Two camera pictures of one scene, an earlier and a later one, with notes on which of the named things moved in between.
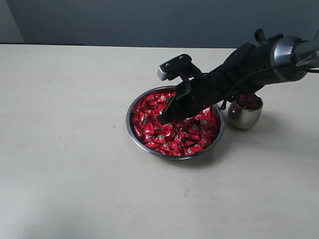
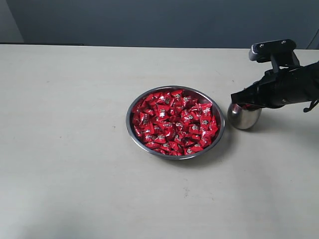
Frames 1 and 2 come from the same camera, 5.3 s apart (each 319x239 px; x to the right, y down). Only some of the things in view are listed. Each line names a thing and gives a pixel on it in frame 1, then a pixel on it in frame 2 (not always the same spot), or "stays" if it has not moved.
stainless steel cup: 243,118 stays
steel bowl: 191,138 stays
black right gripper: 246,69 -> 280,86
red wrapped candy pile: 178,137 stays
